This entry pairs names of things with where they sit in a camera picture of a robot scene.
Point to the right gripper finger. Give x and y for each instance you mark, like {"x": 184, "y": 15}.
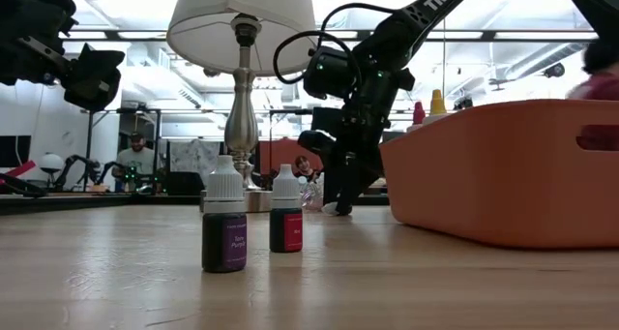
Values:
{"x": 350, "y": 189}
{"x": 331, "y": 185}

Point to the large dark red colouring bottle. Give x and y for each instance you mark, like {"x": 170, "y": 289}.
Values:
{"x": 419, "y": 114}

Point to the small red-label colouring bottle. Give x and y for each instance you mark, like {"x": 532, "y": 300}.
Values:
{"x": 285, "y": 233}

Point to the large yellow colouring bottle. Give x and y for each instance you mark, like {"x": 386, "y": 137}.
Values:
{"x": 437, "y": 105}

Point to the small purple-label colouring bottle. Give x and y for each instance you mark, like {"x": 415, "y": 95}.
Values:
{"x": 224, "y": 243}

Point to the orange plastic bin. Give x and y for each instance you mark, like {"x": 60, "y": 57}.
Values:
{"x": 483, "y": 185}

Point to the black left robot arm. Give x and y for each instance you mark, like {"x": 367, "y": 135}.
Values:
{"x": 29, "y": 6}

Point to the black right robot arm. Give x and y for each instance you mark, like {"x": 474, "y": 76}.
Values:
{"x": 435, "y": 1}

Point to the person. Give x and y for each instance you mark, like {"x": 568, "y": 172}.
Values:
{"x": 303, "y": 168}
{"x": 137, "y": 158}
{"x": 604, "y": 85}

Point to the black overhead light beam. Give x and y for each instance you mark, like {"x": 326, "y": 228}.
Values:
{"x": 111, "y": 35}

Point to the red partition panel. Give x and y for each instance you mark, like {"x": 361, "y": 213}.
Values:
{"x": 285, "y": 148}

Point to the white sphere lamp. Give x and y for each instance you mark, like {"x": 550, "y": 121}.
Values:
{"x": 51, "y": 163}

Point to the black ceiling spotlight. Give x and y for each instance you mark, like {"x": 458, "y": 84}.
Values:
{"x": 554, "y": 70}
{"x": 463, "y": 103}

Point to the silver table lamp white shade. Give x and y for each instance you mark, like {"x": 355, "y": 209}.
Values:
{"x": 242, "y": 127}

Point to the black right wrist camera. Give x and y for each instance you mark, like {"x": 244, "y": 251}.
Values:
{"x": 331, "y": 73}

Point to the black wall monitor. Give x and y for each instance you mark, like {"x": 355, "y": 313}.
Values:
{"x": 14, "y": 151}

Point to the black aluminium table frame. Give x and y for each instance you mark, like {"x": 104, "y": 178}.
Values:
{"x": 48, "y": 201}

